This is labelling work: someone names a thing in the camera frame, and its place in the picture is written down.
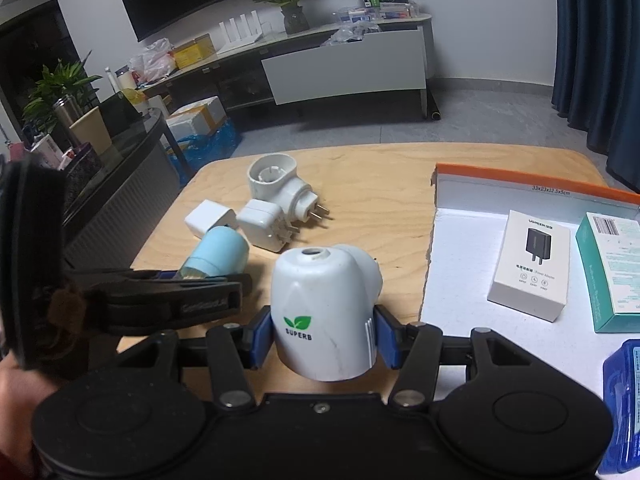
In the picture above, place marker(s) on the white cardboard carton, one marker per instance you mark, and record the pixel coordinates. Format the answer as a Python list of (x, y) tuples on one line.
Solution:
[(195, 117)]

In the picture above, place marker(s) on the yellow packet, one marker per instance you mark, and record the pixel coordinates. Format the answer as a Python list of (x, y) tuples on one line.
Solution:
[(131, 95)]

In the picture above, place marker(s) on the toothpick jar with blue lid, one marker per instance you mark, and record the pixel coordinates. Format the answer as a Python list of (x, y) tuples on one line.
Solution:
[(220, 252)]

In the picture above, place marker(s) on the yellow box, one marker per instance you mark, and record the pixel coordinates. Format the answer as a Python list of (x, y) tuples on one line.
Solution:
[(192, 52)]

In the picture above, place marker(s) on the pile of small packets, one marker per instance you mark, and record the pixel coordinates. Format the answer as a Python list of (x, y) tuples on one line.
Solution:
[(360, 25)]

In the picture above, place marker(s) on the white cardboard box orange rim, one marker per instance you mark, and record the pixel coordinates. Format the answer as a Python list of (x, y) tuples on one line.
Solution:
[(460, 260)]

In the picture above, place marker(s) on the white printed carton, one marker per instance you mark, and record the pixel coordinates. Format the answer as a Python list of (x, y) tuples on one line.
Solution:
[(47, 150)]

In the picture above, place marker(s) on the white slim bottle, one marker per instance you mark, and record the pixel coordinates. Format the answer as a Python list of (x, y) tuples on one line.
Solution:
[(109, 80)]

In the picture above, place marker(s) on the beige cup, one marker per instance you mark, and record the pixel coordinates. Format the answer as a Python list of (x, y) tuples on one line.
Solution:
[(92, 132)]

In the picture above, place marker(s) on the white wall charger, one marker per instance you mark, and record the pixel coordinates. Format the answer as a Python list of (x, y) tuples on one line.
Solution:
[(205, 217)]

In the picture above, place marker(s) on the white router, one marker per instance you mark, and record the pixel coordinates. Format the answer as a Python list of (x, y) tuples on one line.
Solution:
[(240, 40)]

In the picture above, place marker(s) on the white red plastic bag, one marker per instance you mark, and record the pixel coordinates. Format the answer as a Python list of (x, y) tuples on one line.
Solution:
[(152, 62)]

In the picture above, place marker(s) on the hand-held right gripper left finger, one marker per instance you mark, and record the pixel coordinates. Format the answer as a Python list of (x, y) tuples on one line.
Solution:
[(260, 335)]

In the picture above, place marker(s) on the white jar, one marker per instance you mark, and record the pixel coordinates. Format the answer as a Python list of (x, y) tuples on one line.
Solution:
[(126, 80)]

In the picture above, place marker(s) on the leafy green houseplant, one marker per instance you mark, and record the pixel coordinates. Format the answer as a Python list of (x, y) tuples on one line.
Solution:
[(55, 85)]

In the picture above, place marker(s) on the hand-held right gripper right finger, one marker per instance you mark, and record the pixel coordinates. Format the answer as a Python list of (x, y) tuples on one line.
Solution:
[(387, 340)]

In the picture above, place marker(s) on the round black coffee table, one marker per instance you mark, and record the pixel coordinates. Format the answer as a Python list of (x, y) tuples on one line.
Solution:
[(125, 185)]

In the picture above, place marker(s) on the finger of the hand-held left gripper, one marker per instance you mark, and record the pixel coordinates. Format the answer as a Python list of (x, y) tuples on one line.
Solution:
[(200, 300), (125, 275)]

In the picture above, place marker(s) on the purple patterned tin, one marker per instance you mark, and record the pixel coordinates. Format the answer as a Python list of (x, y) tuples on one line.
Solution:
[(82, 165)]

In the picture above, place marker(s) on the white grey TV cabinet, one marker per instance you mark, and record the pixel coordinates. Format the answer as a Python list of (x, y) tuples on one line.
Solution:
[(345, 70)]

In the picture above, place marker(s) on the person's left hand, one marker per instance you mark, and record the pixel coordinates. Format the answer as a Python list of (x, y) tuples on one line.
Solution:
[(17, 400)]

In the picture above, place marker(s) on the black roll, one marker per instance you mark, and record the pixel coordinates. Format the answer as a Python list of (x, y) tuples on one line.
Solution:
[(433, 109)]

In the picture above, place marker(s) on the blue plastic bag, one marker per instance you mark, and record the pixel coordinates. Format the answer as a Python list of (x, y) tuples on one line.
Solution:
[(215, 142)]

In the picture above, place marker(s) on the teal box with white label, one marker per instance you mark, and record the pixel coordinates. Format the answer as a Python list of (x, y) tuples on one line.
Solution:
[(615, 270)]

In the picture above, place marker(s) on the white repellent heater leaf logo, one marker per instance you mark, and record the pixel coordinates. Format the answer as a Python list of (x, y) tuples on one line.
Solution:
[(320, 300)]

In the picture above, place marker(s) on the blue printed box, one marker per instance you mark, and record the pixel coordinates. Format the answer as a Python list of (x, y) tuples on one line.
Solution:
[(622, 410)]

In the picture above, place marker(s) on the white charger box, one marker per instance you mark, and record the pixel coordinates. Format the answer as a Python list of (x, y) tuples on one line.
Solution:
[(530, 270)]

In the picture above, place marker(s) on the blue curtain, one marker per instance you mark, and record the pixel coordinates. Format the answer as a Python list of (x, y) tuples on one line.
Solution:
[(600, 60)]

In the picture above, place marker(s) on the steel thermos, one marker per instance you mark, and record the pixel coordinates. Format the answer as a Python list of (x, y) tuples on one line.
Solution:
[(67, 112)]

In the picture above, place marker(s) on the white cube plug adapter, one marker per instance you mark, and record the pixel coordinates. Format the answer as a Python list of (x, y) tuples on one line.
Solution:
[(260, 225)]

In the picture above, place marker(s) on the white round plug adapter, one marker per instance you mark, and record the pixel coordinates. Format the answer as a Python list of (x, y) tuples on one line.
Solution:
[(275, 180)]

